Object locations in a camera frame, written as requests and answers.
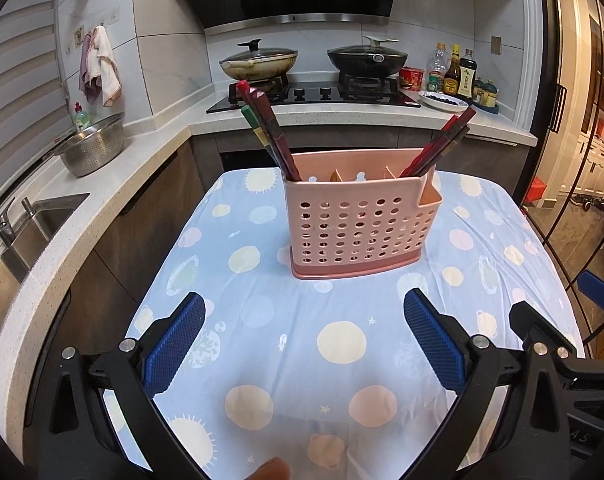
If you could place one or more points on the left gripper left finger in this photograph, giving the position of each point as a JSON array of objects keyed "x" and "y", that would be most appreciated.
[{"x": 153, "y": 360}]

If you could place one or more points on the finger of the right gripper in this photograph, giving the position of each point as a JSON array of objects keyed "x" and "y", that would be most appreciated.
[{"x": 592, "y": 287}]

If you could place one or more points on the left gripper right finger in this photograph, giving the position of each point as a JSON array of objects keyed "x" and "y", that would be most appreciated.
[{"x": 452, "y": 353}]

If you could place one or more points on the green chopstick gold band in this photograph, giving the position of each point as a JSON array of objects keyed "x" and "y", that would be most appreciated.
[{"x": 438, "y": 154}]

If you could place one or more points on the dark purple chopstick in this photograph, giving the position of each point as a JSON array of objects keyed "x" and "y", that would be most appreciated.
[{"x": 463, "y": 131}]

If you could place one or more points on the dark red chopstick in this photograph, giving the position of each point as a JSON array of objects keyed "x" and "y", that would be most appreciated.
[{"x": 462, "y": 121}]

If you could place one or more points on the red twisted chopstick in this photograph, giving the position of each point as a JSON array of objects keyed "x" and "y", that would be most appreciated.
[{"x": 408, "y": 171}]

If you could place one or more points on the steel kitchen sink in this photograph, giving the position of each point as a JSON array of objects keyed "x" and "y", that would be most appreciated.
[{"x": 34, "y": 231}]

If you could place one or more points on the person's hand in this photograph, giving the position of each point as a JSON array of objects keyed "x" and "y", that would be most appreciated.
[{"x": 274, "y": 469}]

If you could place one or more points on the red bag on floor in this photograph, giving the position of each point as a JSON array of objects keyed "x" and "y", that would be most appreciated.
[{"x": 535, "y": 191}]

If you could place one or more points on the blue patterned tablecloth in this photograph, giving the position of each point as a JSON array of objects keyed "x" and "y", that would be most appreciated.
[{"x": 326, "y": 374}]

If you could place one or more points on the pink perforated utensil holder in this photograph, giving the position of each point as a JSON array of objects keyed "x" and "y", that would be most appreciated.
[{"x": 343, "y": 228}]

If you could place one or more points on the chrome faucet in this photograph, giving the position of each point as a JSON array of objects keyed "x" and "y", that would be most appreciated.
[{"x": 7, "y": 234}]

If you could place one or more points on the steel colander bowl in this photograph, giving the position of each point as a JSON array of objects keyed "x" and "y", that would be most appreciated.
[{"x": 92, "y": 148}]

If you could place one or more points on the dark seasoning jars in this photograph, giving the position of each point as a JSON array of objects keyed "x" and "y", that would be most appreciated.
[{"x": 485, "y": 95}]

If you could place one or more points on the green dish soap bottle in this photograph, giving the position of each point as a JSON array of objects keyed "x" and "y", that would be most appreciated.
[{"x": 81, "y": 118}]

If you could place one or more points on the white plate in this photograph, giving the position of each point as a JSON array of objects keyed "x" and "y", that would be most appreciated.
[{"x": 442, "y": 102}]

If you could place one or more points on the brown sauce bottle yellow cap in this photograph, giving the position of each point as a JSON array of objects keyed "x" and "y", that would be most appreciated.
[{"x": 452, "y": 76}]

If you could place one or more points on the dark soy sauce bottle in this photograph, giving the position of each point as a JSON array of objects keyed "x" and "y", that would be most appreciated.
[{"x": 467, "y": 76}]

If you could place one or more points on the hanging purple cloth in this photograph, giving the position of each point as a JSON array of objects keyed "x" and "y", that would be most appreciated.
[{"x": 86, "y": 85}]

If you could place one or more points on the clear oil bottle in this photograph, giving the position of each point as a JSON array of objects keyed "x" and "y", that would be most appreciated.
[{"x": 437, "y": 68}]

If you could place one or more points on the red seasoning container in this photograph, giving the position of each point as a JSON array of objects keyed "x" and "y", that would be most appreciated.
[{"x": 411, "y": 78}]

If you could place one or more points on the hanging white towel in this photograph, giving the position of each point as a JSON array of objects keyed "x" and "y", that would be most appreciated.
[{"x": 103, "y": 67}]

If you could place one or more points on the black gas stove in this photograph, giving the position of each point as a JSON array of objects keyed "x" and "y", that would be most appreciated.
[{"x": 346, "y": 89}]

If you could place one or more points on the black wok with lid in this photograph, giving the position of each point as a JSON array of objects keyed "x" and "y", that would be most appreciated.
[{"x": 371, "y": 60}]

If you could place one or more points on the beige wok with lid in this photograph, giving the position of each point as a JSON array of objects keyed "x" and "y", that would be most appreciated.
[{"x": 255, "y": 63}]

